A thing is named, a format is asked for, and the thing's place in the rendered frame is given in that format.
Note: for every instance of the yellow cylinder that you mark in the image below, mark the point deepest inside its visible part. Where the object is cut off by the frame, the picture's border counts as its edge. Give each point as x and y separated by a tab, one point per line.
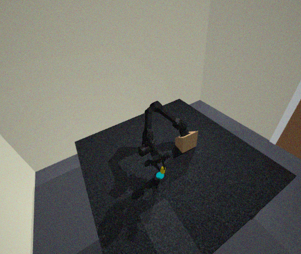
162	171

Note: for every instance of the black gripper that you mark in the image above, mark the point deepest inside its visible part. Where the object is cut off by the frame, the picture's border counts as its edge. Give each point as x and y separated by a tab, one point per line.
165	156

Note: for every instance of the cyan circle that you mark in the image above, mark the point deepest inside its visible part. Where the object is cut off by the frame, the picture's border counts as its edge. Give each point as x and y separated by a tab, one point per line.
159	175

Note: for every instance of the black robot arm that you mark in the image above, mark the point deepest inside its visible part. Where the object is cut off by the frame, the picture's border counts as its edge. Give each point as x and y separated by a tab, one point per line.
148	143

